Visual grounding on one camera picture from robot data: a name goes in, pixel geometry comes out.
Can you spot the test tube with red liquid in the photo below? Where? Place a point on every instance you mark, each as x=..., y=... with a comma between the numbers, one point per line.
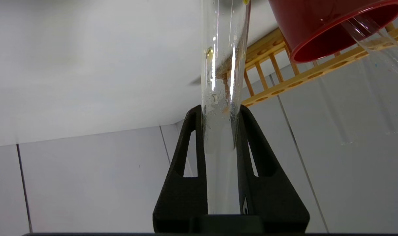
x=333, y=111
x=382, y=42

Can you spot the test tube with yellow liquid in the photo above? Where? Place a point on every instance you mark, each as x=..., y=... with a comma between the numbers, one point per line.
x=221, y=157

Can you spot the dark red plastic cup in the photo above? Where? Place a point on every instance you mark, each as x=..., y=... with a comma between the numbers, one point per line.
x=317, y=23

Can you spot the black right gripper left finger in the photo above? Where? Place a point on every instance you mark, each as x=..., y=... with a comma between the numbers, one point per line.
x=182, y=203

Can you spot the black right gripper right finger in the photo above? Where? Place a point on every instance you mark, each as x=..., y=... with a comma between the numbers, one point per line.
x=271, y=203

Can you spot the test tube with teal liquid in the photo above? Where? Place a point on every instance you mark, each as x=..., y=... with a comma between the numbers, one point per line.
x=382, y=105

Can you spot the wooden test tube rack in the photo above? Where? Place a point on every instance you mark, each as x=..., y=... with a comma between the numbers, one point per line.
x=300, y=80

